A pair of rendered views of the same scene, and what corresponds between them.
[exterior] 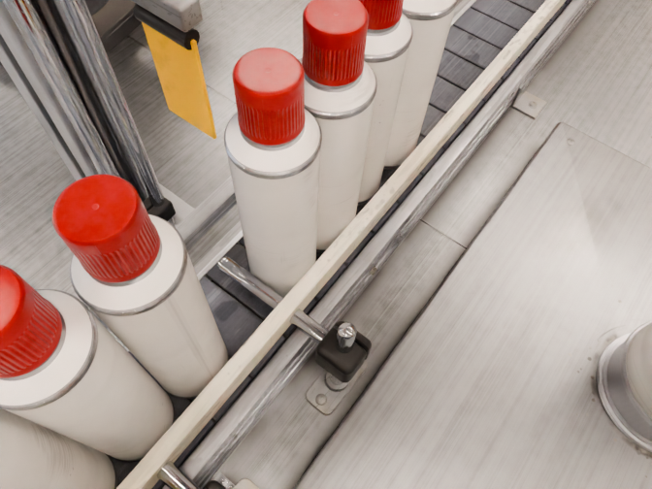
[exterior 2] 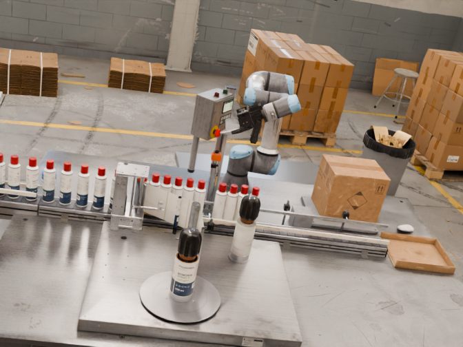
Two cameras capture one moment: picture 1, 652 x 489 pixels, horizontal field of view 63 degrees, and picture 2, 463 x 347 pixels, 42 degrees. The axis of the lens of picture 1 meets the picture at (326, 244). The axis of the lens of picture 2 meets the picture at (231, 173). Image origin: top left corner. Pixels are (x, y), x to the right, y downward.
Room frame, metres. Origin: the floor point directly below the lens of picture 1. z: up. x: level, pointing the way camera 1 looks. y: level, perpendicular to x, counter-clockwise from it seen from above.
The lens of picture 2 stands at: (-1.45, -1.84, 2.31)
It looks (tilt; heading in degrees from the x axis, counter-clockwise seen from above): 25 degrees down; 48
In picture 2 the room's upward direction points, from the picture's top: 11 degrees clockwise
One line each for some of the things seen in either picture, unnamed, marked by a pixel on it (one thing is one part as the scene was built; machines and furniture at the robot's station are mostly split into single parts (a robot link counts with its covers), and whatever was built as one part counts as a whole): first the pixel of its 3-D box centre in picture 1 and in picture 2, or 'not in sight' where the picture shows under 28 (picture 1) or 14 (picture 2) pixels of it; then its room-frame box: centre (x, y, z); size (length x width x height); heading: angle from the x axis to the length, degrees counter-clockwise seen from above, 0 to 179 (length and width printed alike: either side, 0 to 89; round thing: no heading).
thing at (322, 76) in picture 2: not in sight; (291, 85); (3.22, 2.72, 0.45); 1.20 x 0.84 x 0.89; 66
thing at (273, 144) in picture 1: (277, 197); (219, 203); (0.19, 0.03, 0.98); 0.05 x 0.05 x 0.20
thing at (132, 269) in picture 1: (158, 309); (198, 200); (0.11, 0.09, 0.98); 0.05 x 0.05 x 0.20
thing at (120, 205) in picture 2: not in sight; (129, 195); (-0.20, 0.18, 1.01); 0.14 x 0.13 x 0.26; 147
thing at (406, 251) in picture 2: not in sight; (416, 252); (1.03, -0.52, 0.85); 0.30 x 0.26 x 0.04; 147
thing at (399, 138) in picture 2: not in sight; (390, 149); (2.86, 1.02, 0.50); 0.42 x 0.41 x 0.28; 155
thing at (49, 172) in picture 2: not in sight; (49, 181); (-0.46, 0.46, 0.98); 0.05 x 0.05 x 0.20
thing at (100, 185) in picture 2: not in sight; (100, 187); (-0.27, 0.34, 0.98); 0.05 x 0.05 x 0.20
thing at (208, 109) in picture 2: not in sight; (213, 113); (0.16, 0.16, 1.38); 0.17 x 0.10 x 0.19; 22
